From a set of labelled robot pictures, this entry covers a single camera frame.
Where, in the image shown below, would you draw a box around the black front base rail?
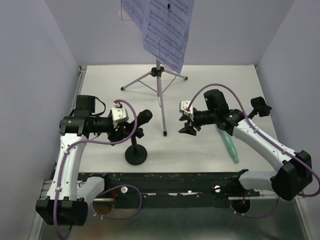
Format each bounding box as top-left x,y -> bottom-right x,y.
78,171 -> 253,209

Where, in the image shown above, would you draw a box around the aluminium rail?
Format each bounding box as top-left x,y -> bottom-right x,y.
228,189 -> 302,201
42,65 -> 88,191

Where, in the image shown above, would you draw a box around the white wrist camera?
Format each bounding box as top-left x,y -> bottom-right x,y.
111,101 -> 129,127
179,100 -> 193,121

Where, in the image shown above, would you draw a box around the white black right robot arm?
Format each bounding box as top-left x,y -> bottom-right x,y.
179,89 -> 313,201

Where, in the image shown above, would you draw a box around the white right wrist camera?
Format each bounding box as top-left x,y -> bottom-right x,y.
179,100 -> 193,121

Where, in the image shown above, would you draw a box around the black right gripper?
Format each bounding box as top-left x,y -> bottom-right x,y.
178,109 -> 217,137

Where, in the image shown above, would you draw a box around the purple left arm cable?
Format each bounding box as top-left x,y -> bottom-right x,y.
53,99 -> 144,240

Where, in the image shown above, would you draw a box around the green toy microphone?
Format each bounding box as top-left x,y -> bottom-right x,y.
217,128 -> 240,164

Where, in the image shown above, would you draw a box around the aluminium front rail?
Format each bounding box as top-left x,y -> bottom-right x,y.
228,189 -> 302,201

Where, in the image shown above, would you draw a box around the black clip microphone stand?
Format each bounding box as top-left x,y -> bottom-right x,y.
248,96 -> 272,119

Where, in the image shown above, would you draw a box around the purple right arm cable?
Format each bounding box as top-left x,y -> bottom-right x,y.
186,83 -> 320,218

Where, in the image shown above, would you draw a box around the aluminium left side rail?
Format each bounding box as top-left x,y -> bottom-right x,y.
42,65 -> 88,191

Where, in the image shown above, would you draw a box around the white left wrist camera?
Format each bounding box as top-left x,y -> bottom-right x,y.
111,101 -> 129,127

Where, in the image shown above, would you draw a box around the white sheet music page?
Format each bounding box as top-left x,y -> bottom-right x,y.
120,0 -> 195,74

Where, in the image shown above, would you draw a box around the lilac tripod music stand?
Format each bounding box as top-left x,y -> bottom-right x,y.
120,58 -> 189,137

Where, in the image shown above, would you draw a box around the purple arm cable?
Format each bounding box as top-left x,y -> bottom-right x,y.
53,99 -> 144,240
186,83 -> 320,218

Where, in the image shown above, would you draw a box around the black toy microphone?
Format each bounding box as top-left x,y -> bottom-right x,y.
128,109 -> 153,132

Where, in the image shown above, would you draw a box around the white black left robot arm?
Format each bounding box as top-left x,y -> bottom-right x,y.
35,95 -> 130,226

